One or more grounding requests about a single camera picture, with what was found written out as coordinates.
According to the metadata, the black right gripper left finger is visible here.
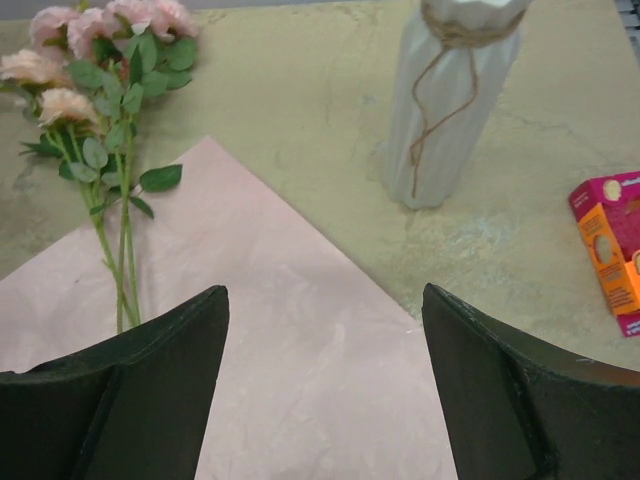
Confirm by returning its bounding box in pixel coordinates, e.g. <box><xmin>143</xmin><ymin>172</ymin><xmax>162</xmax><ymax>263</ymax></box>
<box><xmin>1</xmin><ymin>286</ymin><xmax>229</xmax><ymax>480</ymax></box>

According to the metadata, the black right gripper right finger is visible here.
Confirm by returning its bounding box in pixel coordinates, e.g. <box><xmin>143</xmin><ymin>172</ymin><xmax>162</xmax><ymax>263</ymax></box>
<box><xmin>422</xmin><ymin>284</ymin><xmax>639</xmax><ymax>479</ymax></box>

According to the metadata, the pink orange snack box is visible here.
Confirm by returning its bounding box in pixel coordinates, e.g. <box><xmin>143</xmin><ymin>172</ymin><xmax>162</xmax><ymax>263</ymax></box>
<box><xmin>568</xmin><ymin>171</ymin><xmax>639</xmax><ymax>337</ymax></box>

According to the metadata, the white ribbed ceramic vase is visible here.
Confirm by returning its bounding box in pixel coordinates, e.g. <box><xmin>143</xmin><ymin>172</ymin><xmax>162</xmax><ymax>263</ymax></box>
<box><xmin>386</xmin><ymin>0</ymin><xmax>530</xmax><ymax>210</ymax></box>

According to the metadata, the peach rose stem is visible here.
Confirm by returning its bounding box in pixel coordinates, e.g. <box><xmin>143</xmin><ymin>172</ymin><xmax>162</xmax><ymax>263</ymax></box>
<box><xmin>1</xmin><ymin>47</ymin><xmax>182</xmax><ymax>332</ymax></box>

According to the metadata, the pink rose stem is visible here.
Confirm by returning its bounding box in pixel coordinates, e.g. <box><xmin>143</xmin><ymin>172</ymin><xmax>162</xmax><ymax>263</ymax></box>
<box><xmin>101</xmin><ymin>1</ymin><xmax>198</xmax><ymax>331</ymax></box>
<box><xmin>28</xmin><ymin>5</ymin><xmax>146</xmax><ymax>201</ymax></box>

